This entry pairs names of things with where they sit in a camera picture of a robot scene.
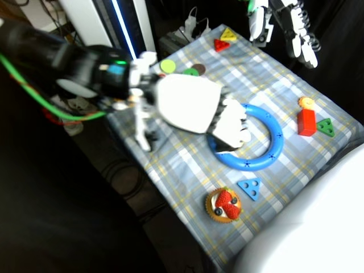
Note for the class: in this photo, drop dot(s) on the coloured discs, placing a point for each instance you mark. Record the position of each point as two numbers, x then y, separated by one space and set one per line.
190 72

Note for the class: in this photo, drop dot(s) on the toy strawberry cupcake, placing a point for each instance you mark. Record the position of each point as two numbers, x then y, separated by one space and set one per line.
223 205

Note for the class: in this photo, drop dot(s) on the yellow triangle block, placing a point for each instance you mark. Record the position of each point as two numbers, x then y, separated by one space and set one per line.
229 35

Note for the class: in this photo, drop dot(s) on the white power adapter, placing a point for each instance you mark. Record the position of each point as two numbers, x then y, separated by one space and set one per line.
196 25

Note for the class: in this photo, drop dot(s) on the orange flower disc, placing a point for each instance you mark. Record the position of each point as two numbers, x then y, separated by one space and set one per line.
307 103

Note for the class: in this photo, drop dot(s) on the white column with blue light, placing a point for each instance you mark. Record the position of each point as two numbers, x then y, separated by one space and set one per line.
94 20

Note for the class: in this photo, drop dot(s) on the green triangle block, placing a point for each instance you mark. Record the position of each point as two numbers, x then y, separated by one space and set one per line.
326 127

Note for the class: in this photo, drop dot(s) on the red rectangular block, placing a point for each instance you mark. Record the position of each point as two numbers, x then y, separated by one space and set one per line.
307 123

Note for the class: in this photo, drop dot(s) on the plaid grey cloth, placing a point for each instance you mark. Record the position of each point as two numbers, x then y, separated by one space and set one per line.
284 88

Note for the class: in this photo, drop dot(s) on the white robot body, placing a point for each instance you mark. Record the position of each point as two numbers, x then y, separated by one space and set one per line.
312 221

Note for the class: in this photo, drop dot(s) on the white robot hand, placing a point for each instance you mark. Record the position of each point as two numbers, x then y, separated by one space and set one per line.
298 31
187 102

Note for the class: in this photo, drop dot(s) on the brown disc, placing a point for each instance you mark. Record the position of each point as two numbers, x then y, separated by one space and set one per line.
200 68

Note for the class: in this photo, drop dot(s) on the red triangle block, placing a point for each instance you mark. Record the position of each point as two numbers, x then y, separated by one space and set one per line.
221 45

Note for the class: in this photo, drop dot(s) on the blue triangle block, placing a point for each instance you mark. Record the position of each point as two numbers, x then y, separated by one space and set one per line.
251 188

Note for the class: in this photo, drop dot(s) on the grey box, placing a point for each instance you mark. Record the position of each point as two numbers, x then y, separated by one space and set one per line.
170 42

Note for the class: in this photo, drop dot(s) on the yellow-green disc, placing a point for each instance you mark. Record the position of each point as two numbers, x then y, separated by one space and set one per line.
167 66

